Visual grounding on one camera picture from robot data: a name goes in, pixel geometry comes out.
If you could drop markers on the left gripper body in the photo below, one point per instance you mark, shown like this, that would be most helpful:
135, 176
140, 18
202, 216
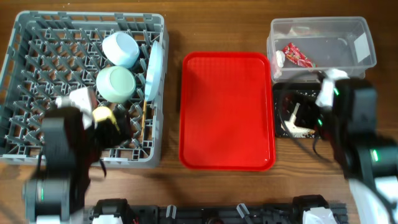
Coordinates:
106, 134

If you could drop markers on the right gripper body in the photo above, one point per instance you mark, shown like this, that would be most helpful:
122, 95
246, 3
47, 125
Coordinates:
318, 117

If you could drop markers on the yellow plastic cup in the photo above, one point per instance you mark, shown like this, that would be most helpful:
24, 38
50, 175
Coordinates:
102, 113

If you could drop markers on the white plastic fork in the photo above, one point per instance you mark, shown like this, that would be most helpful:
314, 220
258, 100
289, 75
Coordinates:
293, 117

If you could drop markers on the light green bowl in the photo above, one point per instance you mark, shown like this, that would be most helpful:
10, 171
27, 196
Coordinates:
115, 84

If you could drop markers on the red snack wrapper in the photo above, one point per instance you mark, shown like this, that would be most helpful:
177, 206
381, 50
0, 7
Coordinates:
293, 54

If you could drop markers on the white tissue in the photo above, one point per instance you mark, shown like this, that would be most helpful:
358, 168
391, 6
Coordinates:
278, 63

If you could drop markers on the light blue plate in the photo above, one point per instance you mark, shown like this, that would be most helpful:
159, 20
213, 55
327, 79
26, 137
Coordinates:
154, 71

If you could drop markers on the light blue bowl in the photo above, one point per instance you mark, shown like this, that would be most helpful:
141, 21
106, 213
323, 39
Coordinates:
121, 49

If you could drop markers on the rice food scraps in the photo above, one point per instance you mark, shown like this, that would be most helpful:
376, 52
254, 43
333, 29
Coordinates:
299, 132

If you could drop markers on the wooden chopstick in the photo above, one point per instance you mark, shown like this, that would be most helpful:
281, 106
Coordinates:
144, 109

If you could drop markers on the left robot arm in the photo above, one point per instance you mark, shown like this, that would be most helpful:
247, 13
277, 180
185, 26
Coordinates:
56, 193

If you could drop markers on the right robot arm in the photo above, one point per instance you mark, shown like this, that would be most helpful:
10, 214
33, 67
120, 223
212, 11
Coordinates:
368, 160

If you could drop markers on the black waste tray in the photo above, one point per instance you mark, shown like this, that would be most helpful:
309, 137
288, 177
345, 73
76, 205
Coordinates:
291, 97

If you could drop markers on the grey dishwasher rack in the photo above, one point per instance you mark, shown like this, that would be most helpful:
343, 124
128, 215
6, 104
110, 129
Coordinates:
52, 53

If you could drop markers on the clear plastic bin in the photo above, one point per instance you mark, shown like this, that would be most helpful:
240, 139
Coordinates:
344, 43

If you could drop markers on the red plastic tray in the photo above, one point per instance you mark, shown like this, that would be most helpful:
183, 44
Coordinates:
226, 112

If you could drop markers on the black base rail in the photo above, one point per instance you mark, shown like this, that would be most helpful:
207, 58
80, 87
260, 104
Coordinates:
119, 211

